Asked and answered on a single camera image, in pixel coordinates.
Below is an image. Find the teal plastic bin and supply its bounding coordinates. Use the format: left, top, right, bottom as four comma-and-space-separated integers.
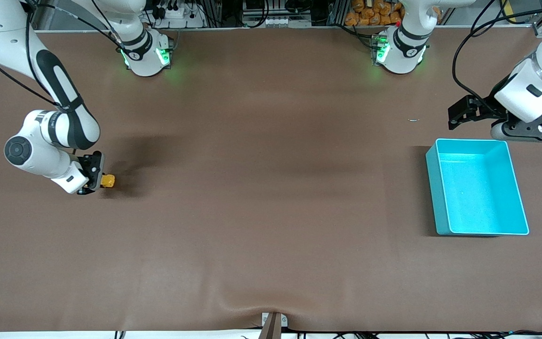
425, 138, 530, 236

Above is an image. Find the orange packets pile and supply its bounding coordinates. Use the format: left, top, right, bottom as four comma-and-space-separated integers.
344, 0, 404, 27

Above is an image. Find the brown table mat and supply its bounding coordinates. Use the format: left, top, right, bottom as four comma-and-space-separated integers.
0, 27, 542, 333

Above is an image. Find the white power strip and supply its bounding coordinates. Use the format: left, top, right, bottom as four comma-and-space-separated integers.
156, 2, 207, 29

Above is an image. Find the white connector strip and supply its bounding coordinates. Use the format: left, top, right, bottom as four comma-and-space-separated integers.
263, 16, 312, 29

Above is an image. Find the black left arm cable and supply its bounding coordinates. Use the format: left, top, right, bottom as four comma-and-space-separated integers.
452, 0, 542, 102

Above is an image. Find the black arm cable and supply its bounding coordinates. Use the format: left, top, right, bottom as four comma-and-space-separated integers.
0, 0, 126, 112
452, 0, 542, 102

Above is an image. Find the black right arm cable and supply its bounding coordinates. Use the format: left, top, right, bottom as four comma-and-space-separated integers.
0, 0, 126, 112

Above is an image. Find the table edge clamp bracket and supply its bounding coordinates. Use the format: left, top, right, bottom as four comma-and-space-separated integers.
258, 312, 289, 339

